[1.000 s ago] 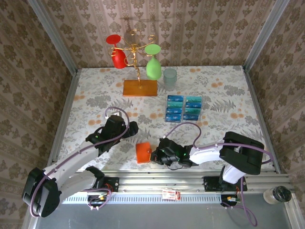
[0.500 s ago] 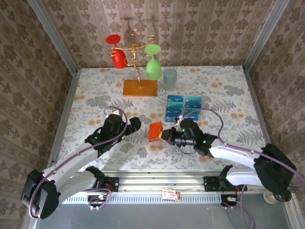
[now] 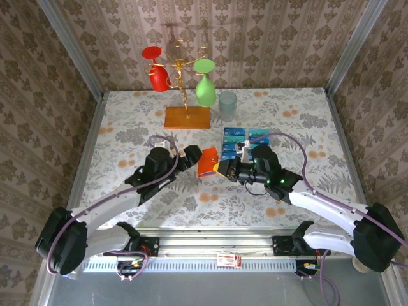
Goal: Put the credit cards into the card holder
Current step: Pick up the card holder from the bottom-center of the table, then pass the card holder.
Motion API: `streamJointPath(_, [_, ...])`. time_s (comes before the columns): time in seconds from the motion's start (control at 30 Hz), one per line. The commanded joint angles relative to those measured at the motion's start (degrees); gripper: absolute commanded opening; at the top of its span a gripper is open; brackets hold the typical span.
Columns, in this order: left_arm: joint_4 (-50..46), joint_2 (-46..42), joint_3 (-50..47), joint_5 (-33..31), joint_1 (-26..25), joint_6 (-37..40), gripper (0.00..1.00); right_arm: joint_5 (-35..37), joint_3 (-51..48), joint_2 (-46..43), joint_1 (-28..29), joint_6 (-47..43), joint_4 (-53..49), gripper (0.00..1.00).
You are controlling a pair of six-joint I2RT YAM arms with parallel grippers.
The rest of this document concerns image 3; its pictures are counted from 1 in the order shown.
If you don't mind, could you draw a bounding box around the green plastic wine glass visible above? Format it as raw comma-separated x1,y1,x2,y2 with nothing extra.
193,59,216,108

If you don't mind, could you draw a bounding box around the orange card holder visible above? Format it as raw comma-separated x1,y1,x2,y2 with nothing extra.
196,147,221,178

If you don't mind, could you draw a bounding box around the slotted grey cable duct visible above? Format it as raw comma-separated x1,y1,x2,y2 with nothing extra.
81,257,299,273

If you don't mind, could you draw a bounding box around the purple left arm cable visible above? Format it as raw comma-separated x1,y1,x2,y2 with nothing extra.
46,135,180,283

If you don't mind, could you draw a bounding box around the gold wire rack wooden base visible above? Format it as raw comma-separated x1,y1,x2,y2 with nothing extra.
146,38,212,130

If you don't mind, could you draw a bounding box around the floral patterned tablecloth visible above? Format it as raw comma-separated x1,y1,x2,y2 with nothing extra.
76,87,367,228

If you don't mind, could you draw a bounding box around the red plastic wine glass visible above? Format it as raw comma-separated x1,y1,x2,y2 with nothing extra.
142,46,169,92

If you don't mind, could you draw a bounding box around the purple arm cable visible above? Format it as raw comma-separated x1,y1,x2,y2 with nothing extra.
46,135,180,283
248,132,408,306

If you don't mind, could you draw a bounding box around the aluminium mounting rail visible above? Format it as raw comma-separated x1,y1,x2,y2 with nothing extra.
85,226,354,259

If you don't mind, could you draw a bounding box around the jar with black lid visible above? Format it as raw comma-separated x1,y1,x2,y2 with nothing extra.
351,257,372,275

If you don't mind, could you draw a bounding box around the clear bluish tumbler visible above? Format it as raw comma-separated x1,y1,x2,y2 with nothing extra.
217,91,238,122

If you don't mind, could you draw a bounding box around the red and white sticker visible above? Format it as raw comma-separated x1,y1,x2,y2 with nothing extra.
216,253,242,267

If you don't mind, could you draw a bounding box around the aluminium frame post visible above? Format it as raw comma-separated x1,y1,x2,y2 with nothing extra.
35,0,105,98
324,0,389,95

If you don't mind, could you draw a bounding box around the red black connector wire bundle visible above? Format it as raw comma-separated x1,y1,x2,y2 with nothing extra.
116,247,151,283
295,259,320,281

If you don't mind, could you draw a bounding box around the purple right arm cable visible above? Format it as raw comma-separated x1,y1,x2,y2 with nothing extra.
248,132,408,306

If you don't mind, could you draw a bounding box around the aluminium table side rail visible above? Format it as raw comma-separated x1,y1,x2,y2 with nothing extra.
324,89,370,208
65,92,108,211

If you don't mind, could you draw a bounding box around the grey metal shelf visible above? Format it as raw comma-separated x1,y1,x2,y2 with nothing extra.
30,258,396,306

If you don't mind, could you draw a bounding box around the thin black wire loop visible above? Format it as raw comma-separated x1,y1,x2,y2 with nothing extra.
245,183,272,197

